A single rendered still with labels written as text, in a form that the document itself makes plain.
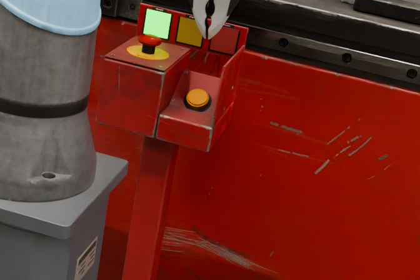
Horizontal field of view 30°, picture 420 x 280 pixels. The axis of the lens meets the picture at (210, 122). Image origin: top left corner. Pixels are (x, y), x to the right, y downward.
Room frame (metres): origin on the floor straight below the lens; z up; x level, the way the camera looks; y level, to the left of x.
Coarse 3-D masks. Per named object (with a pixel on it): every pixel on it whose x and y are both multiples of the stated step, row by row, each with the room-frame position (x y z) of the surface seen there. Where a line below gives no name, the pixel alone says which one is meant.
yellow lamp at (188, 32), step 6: (180, 18) 1.35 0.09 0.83; (186, 18) 1.34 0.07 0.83; (180, 24) 1.35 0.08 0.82; (186, 24) 1.34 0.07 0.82; (192, 24) 1.34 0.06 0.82; (180, 30) 1.34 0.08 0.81; (186, 30) 1.34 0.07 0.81; (192, 30) 1.34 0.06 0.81; (198, 30) 1.34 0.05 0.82; (180, 36) 1.34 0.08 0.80; (186, 36) 1.34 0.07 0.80; (192, 36) 1.34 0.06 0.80; (198, 36) 1.34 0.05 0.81; (186, 42) 1.34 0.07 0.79; (192, 42) 1.34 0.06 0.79; (198, 42) 1.34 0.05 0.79
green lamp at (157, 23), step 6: (150, 12) 1.36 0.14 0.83; (156, 12) 1.35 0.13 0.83; (162, 12) 1.35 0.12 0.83; (150, 18) 1.36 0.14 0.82; (156, 18) 1.35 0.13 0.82; (162, 18) 1.35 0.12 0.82; (168, 18) 1.35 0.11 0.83; (150, 24) 1.35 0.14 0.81; (156, 24) 1.35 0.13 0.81; (162, 24) 1.35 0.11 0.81; (168, 24) 1.35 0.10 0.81; (144, 30) 1.36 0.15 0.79; (150, 30) 1.35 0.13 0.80; (156, 30) 1.35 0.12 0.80; (162, 30) 1.35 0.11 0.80; (168, 30) 1.35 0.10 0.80; (162, 36) 1.35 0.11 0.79
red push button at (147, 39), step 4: (140, 36) 1.26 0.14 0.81; (144, 36) 1.26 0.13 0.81; (148, 36) 1.26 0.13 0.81; (152, 36) 1.27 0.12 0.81; (156, 36) 1.27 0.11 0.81; (140, 40) 1.26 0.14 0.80; (144, 40) 1.25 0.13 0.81; (148, 40) 1.25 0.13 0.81; (152, 40) 1.25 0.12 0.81; (156, 40) 1.26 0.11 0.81; (160, 40) 1.27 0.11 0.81; (144, 44) 1.25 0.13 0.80; (148, 44) 1.25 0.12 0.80; (152, 44) 1.25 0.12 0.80; (156, 44) 1.26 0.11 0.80; (144, 48) 1.26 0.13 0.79; (148, 48) 1.26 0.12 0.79; (152, 48) 1.26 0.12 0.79; (144, 52) 1.26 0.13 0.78; (148, 52) 1.26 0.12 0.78; (152, 52) 1.26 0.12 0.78
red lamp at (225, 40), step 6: (222, 30) 1.33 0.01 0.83; (228, 30) 1.33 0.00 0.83; (234, 30) 1.33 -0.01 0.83; (216, 36) 1.33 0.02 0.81; (222, 36) 1.33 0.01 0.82; (228, 36) 1.33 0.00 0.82; (234, 36) 1.33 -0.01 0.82; (216, 42) 1.33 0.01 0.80; (222, 42) 1.33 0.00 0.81; (228, 42) 1.33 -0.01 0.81; (234, 42) 1.33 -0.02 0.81; (210, 48) 1.33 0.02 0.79; (216, 48) 1.33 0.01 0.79; (222, 48) 1.33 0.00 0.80; (228, 48) 1.33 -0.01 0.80; (234, 48) 1.33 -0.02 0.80
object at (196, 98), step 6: (192, 90) 1.26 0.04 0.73; (198, 90) 1.26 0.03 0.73; (186, 96) 1.25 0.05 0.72; (192, 96) 1.25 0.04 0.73; (198, 96) 1.25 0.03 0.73; (204, 96) 1.25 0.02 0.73; (192, 102) 1.24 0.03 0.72; (198, 102) 1.24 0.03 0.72; (204, 102) 1.24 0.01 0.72; (192, 108) 1.24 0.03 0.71; (198, 108) 1.24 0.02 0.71
